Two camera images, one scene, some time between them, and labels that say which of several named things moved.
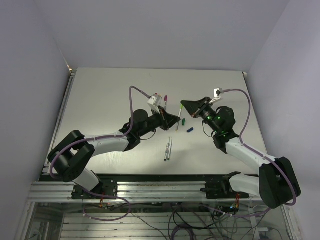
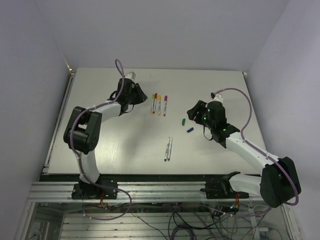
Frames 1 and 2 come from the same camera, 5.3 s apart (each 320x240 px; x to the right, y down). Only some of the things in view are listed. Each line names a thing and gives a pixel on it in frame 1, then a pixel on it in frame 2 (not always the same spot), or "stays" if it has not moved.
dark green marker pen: (169, 141) stays
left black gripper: (167, 120) → (142, 96)
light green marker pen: (181, 107) → (152, 103)
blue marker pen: (165, 157) stays
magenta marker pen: (165, 100) stays
